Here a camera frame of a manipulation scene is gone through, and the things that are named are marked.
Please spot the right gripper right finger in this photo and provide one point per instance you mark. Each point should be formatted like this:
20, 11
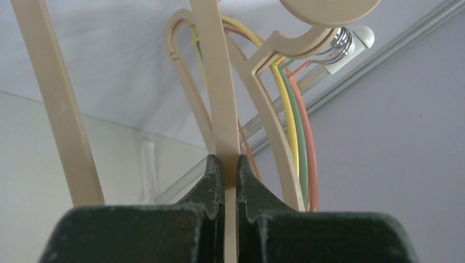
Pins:
271, 231

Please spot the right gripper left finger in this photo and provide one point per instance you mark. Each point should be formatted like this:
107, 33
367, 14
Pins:
190, 230

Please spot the orange wire hanger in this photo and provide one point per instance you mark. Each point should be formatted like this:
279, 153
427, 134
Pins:
245, 148

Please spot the pink wire hanger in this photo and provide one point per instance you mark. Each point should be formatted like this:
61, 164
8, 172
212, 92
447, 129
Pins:
312, 145

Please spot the green wire hanger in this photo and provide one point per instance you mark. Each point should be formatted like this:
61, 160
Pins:
302, 148

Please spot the yellow wire hanger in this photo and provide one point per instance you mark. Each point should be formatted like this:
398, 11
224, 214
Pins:
236, 27

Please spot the beige plastic hanger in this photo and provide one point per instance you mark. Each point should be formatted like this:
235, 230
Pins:
219, 127
65, 118

